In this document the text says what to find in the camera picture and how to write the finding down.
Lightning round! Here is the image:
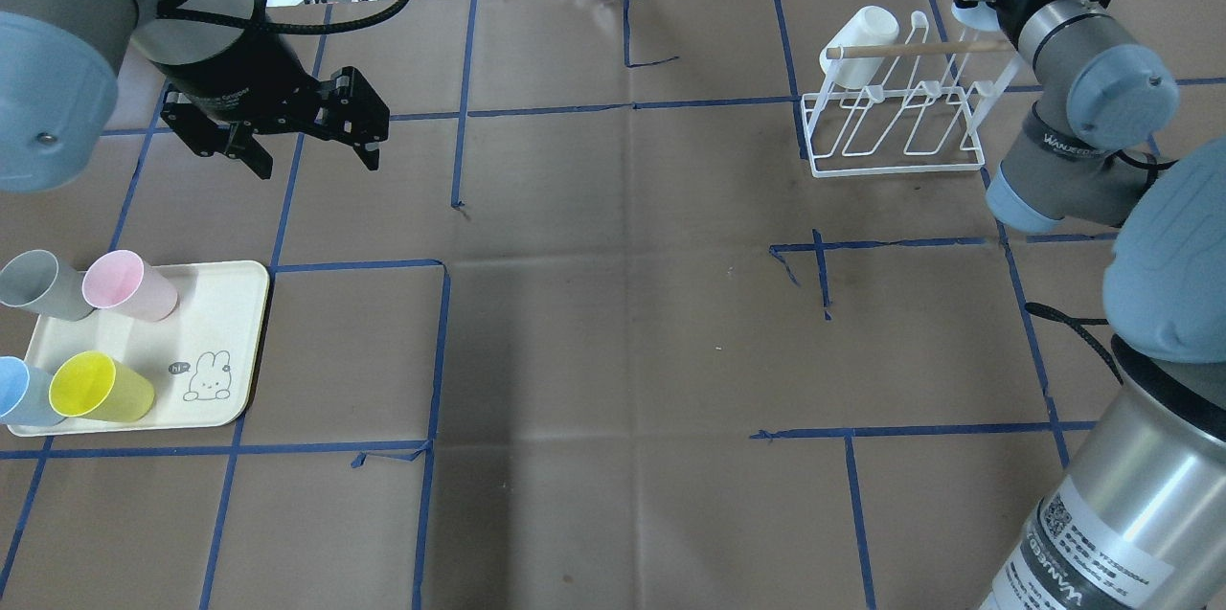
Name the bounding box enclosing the white wire cup rack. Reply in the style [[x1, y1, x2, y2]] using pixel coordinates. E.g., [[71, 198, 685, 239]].
[[802, 11, 1022, 178]]

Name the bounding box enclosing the yellow plastic cup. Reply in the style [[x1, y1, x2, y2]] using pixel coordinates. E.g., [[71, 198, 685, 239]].
[[48, 350, 156, 423]]

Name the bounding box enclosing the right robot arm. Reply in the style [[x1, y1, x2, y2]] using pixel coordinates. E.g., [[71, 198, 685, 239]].
[[953, 0, 1225, 609]]

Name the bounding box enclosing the cream plastic tray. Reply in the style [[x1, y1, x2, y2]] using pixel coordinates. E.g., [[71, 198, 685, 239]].
[[9, 260, 270, 437]]

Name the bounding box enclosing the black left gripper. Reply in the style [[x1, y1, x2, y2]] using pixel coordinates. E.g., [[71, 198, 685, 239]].
[[148, 21, 391, 181]]

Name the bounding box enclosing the grey plastic cup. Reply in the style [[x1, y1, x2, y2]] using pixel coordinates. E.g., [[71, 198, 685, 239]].
[[1, 249, 96, 321]]

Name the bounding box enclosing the pink plastic cup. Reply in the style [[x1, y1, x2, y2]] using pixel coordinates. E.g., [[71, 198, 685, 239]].
[[80, 251, 179, 322]]

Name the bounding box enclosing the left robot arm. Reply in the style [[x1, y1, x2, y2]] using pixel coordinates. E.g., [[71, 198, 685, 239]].
[[1, 0, 408, 192]]

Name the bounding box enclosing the white plastic cup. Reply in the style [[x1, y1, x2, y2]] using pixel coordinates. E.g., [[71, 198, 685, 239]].
[[819, 5, 900, 89]]

